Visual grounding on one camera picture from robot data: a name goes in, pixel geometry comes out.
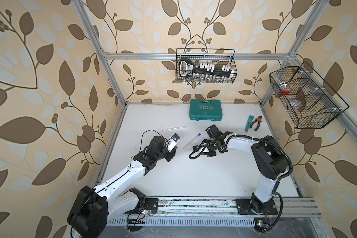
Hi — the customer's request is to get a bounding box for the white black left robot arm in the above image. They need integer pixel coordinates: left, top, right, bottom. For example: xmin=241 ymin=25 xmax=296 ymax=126
xmin=67 ymin=133 xmax=180 ymax=238

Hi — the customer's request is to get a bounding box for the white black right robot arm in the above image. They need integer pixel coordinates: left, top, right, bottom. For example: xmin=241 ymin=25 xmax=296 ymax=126
xmin=193 ymin=125 xmax=293 ymax=214

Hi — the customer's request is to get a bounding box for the green plastic tool case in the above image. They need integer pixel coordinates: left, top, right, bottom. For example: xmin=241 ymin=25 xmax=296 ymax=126
xmin=189 ymin=99 xmax=223 ymax=122

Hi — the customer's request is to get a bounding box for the teal utility knife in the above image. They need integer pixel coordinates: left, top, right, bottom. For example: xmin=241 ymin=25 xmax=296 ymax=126
xmin=245 ymin=115 xmax=254 ymax=132

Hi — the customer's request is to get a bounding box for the socket set on holder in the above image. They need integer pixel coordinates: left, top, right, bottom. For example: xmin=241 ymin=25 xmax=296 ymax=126
xmin=178 ymin=58 xmax=238 ymax=78

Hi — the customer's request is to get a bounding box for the red item in basket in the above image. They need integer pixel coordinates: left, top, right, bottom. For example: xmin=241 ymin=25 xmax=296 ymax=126
xmin=277 ymin=83 xmax=292 ymax=96

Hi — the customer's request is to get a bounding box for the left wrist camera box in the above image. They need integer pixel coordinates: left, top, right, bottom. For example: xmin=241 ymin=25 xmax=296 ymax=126
xmin=167 ymin=133 xmax=181 ymax=152

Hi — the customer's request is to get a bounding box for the black wire basket back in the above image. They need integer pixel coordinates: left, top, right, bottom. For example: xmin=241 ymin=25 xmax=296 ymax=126
xmin=176 ymin=48 xmax=238 ymax=84

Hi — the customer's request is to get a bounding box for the black wire basket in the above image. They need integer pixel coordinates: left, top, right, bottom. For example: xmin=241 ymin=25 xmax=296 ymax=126
xmin=269 ymin=61 xmax=349 ymax=129
xmin=176 ymin=48 xmax=238 ymax=84

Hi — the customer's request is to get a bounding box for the black wire basket right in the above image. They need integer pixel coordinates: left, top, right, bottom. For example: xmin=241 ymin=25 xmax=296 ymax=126
xmin=269 ymin=61 xmax=349 ymax=129

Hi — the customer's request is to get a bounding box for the aluminium frame post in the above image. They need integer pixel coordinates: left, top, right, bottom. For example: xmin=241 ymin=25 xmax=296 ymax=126
xmin=259 ymin=0 xmax=329 ymax=108

